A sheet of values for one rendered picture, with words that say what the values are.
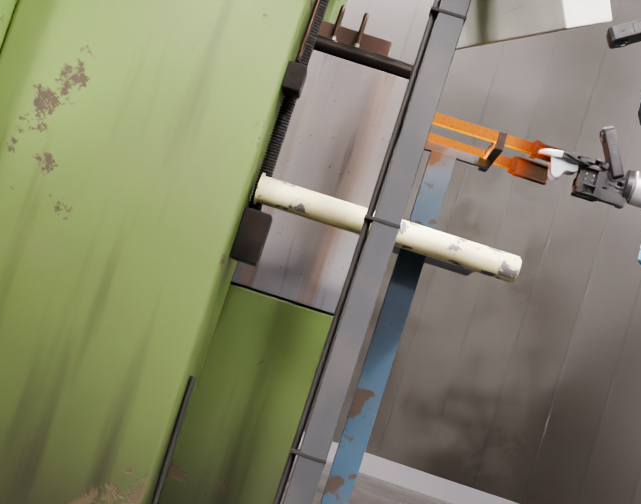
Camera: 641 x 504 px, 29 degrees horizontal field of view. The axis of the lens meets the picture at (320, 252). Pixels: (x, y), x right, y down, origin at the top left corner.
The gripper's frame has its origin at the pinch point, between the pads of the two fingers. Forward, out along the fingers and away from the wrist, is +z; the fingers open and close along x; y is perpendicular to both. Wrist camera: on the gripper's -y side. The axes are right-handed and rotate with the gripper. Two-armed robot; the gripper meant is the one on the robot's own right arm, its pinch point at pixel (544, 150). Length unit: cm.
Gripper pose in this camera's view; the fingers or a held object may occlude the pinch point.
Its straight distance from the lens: 280.8
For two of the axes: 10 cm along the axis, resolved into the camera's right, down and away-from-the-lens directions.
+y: -3.0, 9.5, -0.8
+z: -9.5, -3.0, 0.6
